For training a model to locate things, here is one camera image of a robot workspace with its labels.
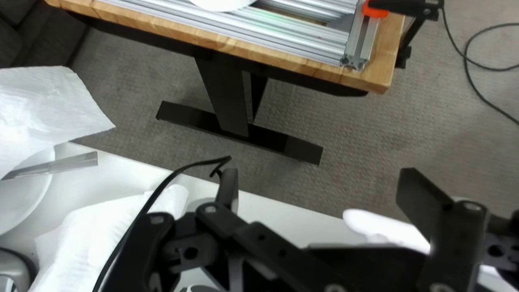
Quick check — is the orange black clamp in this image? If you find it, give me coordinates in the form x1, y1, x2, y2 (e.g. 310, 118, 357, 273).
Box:
360, 0, 446, 69

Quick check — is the white desk with black legs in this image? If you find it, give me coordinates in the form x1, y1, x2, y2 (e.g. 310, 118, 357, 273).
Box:
0, 140, 519, 292

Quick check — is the white plate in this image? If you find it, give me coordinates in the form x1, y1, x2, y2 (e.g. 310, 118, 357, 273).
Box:
0, 173, 52, 234

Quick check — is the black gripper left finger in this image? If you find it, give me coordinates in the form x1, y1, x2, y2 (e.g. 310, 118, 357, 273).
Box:
102, 168, 303, 292

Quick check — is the black floor cable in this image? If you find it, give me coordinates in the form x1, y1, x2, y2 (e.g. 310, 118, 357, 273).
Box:
440, 0, 519, 126

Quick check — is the aluminium extrusion frame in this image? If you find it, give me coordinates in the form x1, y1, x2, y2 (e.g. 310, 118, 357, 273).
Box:
101, 0, 381, 71

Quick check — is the black toaster power cable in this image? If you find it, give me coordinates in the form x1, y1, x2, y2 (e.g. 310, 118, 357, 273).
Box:
91, 153, 234, 292

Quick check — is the wooden robot mounting table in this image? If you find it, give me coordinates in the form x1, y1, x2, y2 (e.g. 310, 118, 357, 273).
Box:
44, 0, 406, 163

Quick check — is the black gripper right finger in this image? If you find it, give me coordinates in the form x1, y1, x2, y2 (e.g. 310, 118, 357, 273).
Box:
307, 168, 519, 292

